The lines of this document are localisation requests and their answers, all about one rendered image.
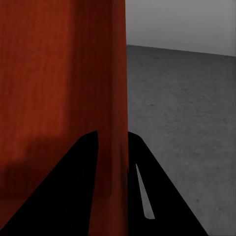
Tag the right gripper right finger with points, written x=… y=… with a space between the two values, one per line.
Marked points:
x=173 y=217

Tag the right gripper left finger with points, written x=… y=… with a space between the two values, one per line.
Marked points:
x=61 y=205

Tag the storage box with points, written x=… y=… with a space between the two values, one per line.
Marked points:
x=63 y=74

